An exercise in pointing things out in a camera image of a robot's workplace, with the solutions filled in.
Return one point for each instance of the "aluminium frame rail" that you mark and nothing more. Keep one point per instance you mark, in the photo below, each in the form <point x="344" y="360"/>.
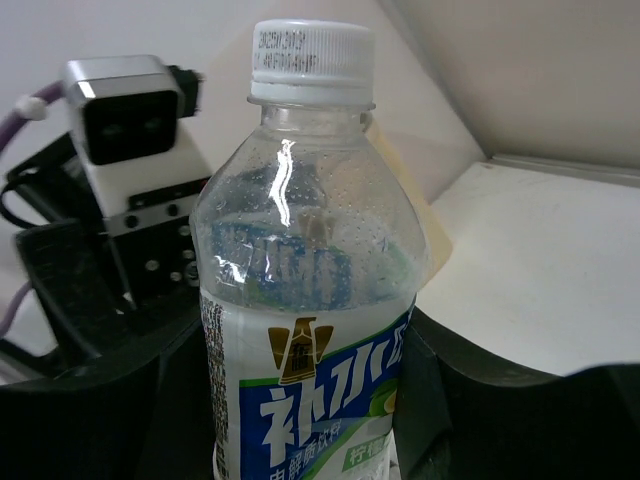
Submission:
<point x="622" y="176"/>

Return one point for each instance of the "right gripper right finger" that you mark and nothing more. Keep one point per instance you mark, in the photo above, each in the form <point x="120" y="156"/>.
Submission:
<point x="465" y="413"/>

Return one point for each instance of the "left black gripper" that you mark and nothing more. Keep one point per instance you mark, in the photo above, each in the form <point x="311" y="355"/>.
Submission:
<point x="115" y="241"/>

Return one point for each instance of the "crushed clear water bottle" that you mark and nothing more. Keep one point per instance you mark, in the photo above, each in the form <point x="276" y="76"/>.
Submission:
<point x="310" y="256"/>

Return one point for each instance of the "beige bin with grey rim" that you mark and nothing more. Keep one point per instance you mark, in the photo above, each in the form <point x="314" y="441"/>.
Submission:
<point x="439" y="246"/>

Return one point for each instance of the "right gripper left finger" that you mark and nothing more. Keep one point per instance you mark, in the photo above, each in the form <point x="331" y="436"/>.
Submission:
<point x="142" y="411"/>

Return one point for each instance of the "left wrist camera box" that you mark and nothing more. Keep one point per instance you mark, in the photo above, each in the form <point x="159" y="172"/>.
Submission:
<point x="126" y="115"/>

